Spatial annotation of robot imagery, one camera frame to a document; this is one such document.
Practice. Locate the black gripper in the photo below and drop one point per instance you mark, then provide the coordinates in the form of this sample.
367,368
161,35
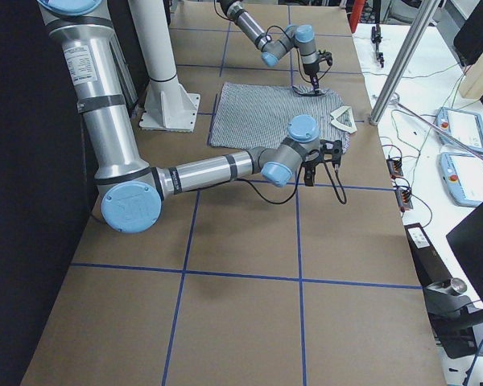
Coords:
310,163
311,71

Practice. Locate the navy white striped polo shirt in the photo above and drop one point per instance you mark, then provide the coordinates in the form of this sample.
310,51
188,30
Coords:
250,116

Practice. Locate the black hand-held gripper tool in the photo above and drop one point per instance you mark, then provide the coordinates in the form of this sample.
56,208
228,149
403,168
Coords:
376,39

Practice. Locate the silver reacher grabber stick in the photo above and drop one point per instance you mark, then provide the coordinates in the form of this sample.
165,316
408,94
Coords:
396,102

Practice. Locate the orange terminal board far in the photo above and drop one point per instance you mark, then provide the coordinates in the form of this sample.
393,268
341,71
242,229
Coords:
394,166

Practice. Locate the orange terminal board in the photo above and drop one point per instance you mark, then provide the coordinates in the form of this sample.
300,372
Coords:
394,166
403,197

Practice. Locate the orange terminal board near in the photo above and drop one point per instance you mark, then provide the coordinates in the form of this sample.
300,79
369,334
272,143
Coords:
403,197

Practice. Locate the black box with label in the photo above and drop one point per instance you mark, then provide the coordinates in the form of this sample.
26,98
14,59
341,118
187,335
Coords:
428,264

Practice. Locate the far blue teach pendant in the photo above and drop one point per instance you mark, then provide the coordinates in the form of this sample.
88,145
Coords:
464,126

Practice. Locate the blue teach pendant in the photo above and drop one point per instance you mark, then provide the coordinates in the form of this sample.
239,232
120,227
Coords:
463,178
464,126

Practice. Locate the near blue teach pendant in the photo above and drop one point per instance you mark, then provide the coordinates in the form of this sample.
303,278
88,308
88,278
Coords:
463,178

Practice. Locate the black monitor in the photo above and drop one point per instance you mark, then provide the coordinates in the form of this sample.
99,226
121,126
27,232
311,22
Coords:
466,242

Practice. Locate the black metal stand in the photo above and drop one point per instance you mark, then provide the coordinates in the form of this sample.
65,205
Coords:
455,320

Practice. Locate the aluminium frame post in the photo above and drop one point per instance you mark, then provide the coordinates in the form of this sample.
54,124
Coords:
407,50

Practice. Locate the white camera mast base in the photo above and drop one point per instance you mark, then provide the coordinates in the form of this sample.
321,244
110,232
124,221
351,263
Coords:
168,106

